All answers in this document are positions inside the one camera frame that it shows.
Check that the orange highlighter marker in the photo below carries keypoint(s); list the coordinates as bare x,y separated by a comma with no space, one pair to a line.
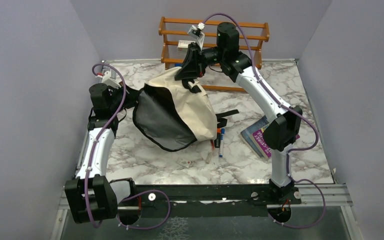
217,141

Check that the blue-grey book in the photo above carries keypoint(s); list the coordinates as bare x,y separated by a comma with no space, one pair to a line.
246,133

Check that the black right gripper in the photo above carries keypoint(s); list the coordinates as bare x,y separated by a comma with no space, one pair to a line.
190,68

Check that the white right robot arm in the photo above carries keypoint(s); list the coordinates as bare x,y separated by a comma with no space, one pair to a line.
284,120

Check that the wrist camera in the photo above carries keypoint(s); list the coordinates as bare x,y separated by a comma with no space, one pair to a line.
109,77
196,32

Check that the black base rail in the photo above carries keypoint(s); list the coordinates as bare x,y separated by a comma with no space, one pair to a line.
205,200

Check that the blue whiteboard marker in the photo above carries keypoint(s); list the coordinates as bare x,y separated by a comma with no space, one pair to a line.
221,145

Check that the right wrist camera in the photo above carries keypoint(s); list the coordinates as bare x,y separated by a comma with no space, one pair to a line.
196,32

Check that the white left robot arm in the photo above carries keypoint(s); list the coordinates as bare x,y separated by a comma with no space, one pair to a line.
90,196

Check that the small white eraser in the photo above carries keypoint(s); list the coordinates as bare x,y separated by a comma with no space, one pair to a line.
184,163

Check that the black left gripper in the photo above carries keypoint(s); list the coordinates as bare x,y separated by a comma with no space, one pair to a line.
132,96

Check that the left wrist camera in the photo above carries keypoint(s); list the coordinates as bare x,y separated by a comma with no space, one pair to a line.
109,77

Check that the red pen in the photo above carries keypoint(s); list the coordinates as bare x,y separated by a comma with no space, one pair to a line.
212,145

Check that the beige canvas backpack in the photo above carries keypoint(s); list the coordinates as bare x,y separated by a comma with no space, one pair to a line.
173,114

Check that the purple storey treehouse book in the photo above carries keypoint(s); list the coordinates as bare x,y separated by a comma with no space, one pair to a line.
262,149

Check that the white and grey box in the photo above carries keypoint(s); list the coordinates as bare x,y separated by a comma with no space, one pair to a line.
183,45

